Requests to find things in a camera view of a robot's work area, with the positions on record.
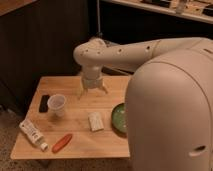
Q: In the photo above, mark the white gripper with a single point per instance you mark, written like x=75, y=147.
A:
x=91, y=84

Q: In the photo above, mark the white sponge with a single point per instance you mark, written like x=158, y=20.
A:
x=95, y=121

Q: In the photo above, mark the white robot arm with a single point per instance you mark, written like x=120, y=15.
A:
x=168, y=101

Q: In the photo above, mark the white ceramic cup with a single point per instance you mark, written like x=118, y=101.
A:
x=56, y=104

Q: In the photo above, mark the green plate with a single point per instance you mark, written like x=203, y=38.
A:
x=118, y=118

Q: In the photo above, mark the wooden table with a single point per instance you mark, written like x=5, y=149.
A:
x=85, y=143

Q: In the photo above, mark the black phone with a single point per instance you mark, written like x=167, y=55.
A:
x=43, y=107

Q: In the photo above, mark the orange carrot toy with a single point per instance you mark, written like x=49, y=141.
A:
x=60, y=144

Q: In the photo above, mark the white tube with cap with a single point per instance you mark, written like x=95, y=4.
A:
x=33, y=134

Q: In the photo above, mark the metal shelf rack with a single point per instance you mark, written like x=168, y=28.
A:
x=157, y=18

